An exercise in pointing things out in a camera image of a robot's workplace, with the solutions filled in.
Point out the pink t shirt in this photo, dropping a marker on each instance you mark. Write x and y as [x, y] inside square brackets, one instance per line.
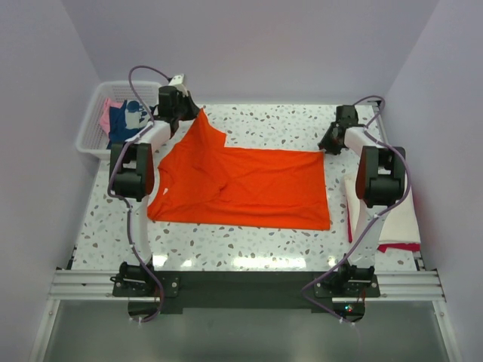
[104, 121]

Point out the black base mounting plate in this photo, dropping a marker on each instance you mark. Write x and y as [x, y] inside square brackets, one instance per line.
[173, 292]

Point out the navy blue printed t shirt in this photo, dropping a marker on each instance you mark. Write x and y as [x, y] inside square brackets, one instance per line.
[126, 120]

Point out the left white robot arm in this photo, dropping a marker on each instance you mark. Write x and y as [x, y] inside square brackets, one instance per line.
[132, 169]

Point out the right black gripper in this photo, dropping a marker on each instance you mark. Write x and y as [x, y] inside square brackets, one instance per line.
[325, 144]

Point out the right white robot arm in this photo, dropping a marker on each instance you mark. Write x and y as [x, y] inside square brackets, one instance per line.
[379, 187]

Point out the orange t shirt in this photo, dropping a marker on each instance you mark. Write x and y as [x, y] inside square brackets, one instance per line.
[201, 180]

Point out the aluminium frame rail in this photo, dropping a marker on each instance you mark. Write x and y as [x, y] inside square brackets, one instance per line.
[395, 286]

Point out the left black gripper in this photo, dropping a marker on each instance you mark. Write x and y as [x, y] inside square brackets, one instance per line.
[194, 109]

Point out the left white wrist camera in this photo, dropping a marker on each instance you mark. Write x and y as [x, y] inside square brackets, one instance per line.
[178, 81]

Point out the white plastic laundry basket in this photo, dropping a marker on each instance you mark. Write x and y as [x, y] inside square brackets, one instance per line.
[92, 139]

